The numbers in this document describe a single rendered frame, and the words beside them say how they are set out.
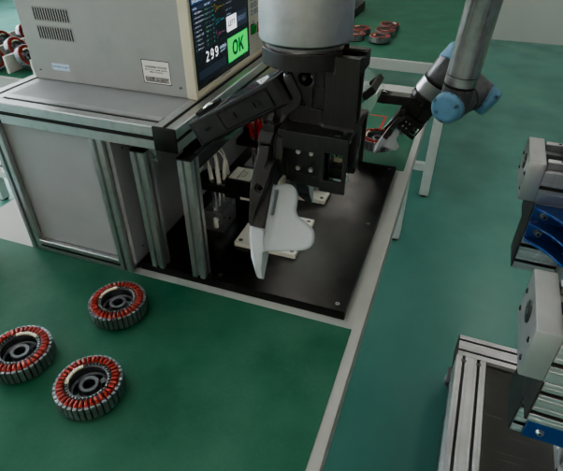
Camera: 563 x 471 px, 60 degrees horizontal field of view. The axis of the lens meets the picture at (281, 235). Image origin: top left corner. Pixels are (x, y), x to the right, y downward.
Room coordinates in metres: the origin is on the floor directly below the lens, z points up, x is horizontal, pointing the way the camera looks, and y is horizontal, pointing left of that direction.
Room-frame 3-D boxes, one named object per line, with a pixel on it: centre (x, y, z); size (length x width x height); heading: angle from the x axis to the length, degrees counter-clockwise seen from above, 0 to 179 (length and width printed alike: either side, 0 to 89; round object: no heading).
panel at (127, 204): (1.14, 0.21, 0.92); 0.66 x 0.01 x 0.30; 160
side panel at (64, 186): (0.89, 0.46, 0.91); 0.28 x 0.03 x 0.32; 70
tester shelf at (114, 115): (1.17, 0.27, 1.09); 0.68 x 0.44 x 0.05; 160
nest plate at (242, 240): (0.94, 0.01, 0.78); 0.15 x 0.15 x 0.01; 70
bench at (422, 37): (3.36, -0.65, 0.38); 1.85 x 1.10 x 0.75; 160
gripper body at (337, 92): (0.41, -0.03, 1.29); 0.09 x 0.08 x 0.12; 69
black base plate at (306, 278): (1.06, -0.01, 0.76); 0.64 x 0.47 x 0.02; 160
